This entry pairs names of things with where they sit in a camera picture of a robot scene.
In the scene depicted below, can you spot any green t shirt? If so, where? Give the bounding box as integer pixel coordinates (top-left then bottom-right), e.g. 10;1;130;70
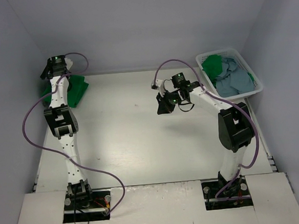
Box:
202;55;223;81
41;75;89;108

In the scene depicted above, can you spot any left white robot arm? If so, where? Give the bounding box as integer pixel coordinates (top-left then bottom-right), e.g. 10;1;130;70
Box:
41;55;94;209

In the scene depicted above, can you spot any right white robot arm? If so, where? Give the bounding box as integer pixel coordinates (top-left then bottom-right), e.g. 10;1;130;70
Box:
151;74;259;195

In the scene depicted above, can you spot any white laundry basket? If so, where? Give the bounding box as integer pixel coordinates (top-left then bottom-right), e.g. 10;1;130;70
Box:
196;48;263;101

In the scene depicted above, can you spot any light blue t shirt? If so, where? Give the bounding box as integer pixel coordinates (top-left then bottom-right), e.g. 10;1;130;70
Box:
214;57;254;98

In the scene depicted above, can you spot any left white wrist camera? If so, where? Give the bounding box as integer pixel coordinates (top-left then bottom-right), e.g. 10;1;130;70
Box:
65;58;73;71

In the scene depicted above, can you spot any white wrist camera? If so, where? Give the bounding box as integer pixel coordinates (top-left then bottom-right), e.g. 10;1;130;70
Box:
65;58;73;71
151;79;166;97

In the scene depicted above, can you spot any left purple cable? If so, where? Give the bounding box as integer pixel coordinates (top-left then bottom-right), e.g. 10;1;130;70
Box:
16;49;128;221

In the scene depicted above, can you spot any purple cable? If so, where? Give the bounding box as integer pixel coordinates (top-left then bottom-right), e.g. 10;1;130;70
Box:
16;49;128;221
152;53;263;206

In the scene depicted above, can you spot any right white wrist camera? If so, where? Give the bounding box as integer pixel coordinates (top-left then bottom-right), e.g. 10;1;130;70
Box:
151;79;166;97

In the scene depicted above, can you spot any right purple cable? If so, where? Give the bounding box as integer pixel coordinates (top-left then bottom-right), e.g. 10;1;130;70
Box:
152;53;263;206

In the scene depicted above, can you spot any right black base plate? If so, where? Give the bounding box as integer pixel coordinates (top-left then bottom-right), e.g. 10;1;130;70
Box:
201;177;253;211

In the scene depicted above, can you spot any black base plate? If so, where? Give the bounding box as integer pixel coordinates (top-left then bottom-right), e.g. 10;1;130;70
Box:
201;177;253;211
62;190;111;223

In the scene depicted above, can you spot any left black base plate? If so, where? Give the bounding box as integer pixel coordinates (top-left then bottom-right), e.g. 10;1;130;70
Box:
62;190;111;223

